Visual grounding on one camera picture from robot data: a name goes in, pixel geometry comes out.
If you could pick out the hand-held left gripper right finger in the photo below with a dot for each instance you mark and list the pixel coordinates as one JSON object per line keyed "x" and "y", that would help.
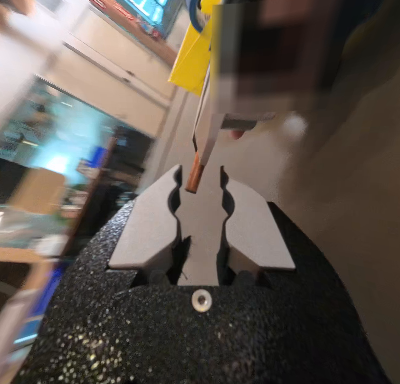
{"x": 259, "y": 230}

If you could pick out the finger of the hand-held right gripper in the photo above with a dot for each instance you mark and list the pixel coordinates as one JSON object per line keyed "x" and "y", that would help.
{"x": 240, "y": 123}
{"x": 210, "y": 137}

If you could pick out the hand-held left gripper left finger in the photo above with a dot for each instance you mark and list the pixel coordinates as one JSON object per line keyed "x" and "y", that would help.
{"x": 147, "y": 227}

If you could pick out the copper-coloured tube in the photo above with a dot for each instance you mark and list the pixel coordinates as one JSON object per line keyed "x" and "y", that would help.
{"x": 194, "y": 174}

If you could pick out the person's right hand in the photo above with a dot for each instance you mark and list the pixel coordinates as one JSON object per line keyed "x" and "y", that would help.
{"x": 236, "y": 134}

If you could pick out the yellow plastic bin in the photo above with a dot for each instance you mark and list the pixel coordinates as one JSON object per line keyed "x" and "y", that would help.
{"x": 192, "y": 58}

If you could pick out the white cabinet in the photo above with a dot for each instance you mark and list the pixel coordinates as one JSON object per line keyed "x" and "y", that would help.
{"x": 118, "y": 74}

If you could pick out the blue tape roll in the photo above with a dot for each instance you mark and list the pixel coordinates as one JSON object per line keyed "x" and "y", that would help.
{"x": 195, "y": 12}

